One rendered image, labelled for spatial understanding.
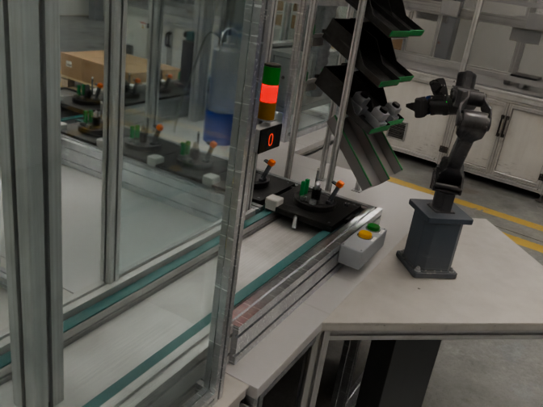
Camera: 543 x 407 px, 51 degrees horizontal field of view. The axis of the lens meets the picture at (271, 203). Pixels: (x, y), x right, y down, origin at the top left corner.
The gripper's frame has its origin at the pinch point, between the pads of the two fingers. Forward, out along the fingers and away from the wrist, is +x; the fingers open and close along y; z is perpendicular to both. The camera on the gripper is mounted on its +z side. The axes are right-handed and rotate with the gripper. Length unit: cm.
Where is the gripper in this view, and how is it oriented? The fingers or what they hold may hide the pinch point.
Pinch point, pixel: (415, 105)
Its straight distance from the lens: 193.5
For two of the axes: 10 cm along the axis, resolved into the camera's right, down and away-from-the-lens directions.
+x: -7.6, -1.1, 6.4
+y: -6.4, 2.1, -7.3
